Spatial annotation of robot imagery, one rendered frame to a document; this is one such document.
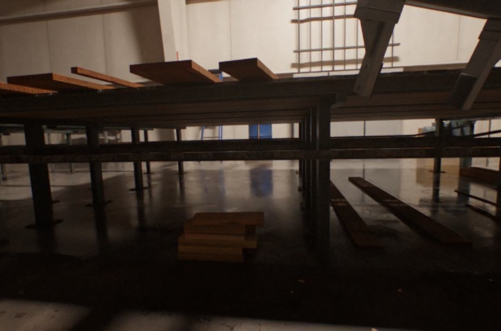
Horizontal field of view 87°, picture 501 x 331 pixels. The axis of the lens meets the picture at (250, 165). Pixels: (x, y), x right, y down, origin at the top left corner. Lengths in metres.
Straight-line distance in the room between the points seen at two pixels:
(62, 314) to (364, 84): 1.19
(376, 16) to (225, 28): 7.60
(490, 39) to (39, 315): 1.38
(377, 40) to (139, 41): 8.44
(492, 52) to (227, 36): 7.54
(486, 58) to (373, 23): 0.15
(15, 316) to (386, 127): 6.70
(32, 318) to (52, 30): 9.59
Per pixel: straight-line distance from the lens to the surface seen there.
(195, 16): 8.25
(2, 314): 1.41
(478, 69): 0.44
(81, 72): 1.13
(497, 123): 8.52
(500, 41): 0.43
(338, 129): 6.70
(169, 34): 7.22
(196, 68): 1.00
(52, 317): 1.28
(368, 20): 0.34
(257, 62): 0.95
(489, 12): 0.40
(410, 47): 8.02
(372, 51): 0.36
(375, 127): 6.89
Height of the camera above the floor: 0.63
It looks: 7 degrees down
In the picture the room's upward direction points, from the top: 2 degrees counter-clockwise
